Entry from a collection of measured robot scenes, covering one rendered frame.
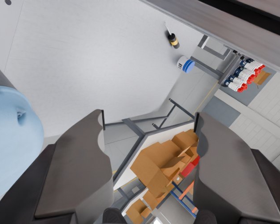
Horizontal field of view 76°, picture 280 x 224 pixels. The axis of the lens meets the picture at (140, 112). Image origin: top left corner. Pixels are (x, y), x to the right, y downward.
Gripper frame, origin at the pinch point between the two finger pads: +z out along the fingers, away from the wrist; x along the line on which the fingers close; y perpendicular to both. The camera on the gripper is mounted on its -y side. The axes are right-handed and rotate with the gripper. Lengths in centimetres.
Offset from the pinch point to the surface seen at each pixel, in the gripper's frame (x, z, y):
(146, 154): 6, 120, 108
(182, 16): 2.9, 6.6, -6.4
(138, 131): -2, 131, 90
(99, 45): -13.1, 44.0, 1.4
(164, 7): 1.4, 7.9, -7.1
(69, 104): -24, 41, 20
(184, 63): 22, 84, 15
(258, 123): 422, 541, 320
